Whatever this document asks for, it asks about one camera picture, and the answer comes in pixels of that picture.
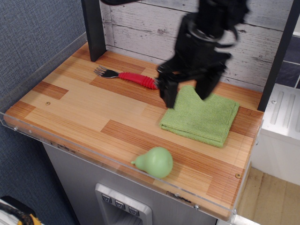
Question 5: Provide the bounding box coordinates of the black braided cable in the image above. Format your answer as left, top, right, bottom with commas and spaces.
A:
100, 0, 141, 6

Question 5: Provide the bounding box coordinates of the yellow black object corner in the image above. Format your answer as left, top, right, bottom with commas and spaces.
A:
0, 196, 43, 225

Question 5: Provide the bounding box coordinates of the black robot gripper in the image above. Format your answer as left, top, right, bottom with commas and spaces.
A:
156, 13, 232, 108

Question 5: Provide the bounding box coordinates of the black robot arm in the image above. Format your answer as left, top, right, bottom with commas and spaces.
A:
156, 0, 249, 108

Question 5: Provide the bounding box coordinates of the green toy pear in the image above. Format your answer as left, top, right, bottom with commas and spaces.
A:
131, 147, 173, 179

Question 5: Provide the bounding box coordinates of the white ribbed appliance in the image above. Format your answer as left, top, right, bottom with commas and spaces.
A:
250, 84, 300, 185

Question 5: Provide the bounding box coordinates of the red handled metal fork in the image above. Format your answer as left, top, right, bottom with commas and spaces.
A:
94, 65, 158, 90

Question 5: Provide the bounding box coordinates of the clear acrylic table guard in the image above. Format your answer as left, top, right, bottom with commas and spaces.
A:
4, 42, 263, 221

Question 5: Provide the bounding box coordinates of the dark right support post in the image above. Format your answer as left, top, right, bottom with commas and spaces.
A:
257, 0, 300, 112

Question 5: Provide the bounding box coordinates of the grey metal cabinet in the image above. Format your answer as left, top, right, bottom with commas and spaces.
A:
44, 144, 217, 225

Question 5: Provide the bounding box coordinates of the silver dispenser button panel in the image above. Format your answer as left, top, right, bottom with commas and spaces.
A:
95, 183, 153, 225

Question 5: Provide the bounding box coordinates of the green folded towel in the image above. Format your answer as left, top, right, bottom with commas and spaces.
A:
159, 85, 240, 148

